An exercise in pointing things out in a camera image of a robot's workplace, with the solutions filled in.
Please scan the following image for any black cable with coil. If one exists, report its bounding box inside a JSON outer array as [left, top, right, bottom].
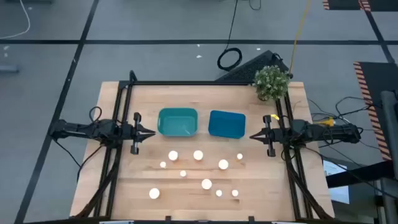
[[216, 0, 243, 72]]

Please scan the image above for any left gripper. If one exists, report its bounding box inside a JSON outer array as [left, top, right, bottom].
[[122, 112, 156, 156]]

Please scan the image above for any white cable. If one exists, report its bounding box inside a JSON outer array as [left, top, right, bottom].
[[0, 0, 31, 40]]

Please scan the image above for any teal plastic bin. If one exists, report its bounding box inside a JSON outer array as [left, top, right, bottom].
[[157, 107, 200, 138]]

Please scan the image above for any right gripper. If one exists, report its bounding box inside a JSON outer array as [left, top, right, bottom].
[[249, 114, 283, 157]]

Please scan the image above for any black mat hazard stripe edge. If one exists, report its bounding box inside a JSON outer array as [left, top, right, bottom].
[[358, 0, 398, 12], [322, 0, 361, 10], [353, 61, 398, 162]]

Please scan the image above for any yellow cable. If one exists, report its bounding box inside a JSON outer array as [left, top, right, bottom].
[[288, 0, 312, 75]]

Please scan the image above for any grey metal post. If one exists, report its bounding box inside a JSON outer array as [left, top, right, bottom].
[[381, 90, 398, 224]]

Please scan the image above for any black beam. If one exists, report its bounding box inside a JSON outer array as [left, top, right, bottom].
[[325, 160, 388, 189]]

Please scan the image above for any black aluminium table frame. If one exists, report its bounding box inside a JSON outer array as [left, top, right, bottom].
[[72, 70, 335, 222]]

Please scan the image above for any white paper sheet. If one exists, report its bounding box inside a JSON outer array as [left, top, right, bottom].
[[323, 159, 351, 205]]

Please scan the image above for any potted green plant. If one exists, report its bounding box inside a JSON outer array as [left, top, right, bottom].
[[252, 64, 292, 102]]

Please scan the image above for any blue plastic bin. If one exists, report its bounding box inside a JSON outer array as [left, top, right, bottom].
[[207, 110, 247, 139]]

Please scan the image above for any yellow power plug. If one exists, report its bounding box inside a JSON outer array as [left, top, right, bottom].
[[313, 116, 335, 128]]

